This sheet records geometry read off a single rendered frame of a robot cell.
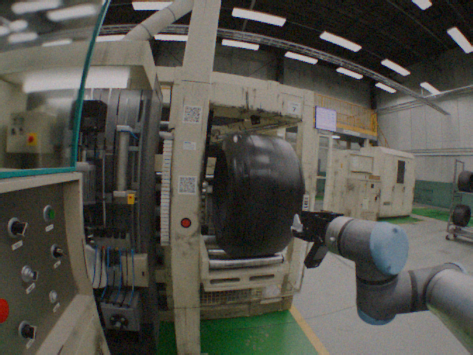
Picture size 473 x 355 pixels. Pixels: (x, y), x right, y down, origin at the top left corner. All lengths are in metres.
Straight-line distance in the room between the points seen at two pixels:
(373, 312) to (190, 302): 0.81
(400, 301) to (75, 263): 0.79
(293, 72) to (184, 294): 12.26
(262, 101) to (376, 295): 1.09
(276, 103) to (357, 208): 4.47
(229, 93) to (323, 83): 12.39
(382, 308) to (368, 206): 5.29
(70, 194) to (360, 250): 0.68
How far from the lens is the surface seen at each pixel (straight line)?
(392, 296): 0.46
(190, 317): 1.12
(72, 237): 0.65
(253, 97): 1.23
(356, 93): 15.06
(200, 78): 0.92
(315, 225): 0.55
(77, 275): 0.70
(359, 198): 5.42
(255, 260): 0.92
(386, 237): 0.39
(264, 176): 0.71
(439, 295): 0.40
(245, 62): 11.83
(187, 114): 0.86
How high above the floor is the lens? 1.31
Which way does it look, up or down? 3 degrees down
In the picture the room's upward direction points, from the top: 4 degrees clockwise
